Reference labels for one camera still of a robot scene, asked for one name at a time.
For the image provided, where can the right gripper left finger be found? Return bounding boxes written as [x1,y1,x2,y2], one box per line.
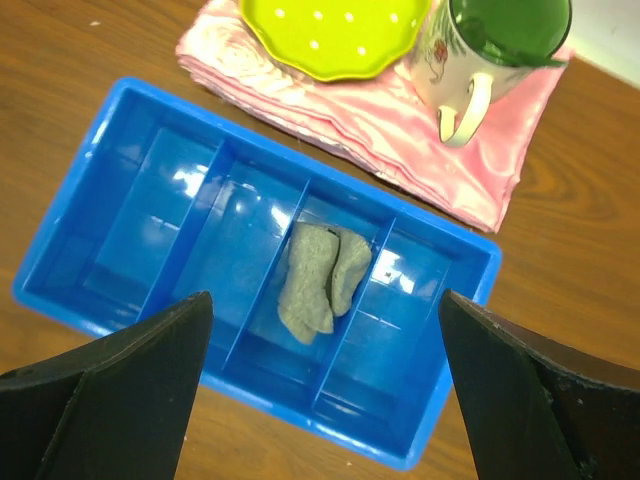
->
[1,292,213,479]

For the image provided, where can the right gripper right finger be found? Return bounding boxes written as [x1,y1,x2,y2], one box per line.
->
[439,290,639,479]

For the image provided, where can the blue plastic divided bin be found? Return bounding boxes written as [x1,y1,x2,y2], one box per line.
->
[13,77,501,471]

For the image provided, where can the grey sock black stripes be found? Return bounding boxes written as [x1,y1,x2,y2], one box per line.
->
[277,222,373,345]

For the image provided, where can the pink folded cloth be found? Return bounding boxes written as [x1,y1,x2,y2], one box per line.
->
[176,1,561,233]

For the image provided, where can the cream mug green inside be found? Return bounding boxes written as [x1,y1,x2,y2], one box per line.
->
[410,0,573,147]

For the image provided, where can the yellow-green dotted plate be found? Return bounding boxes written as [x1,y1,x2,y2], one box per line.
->
[238,0,432,82]

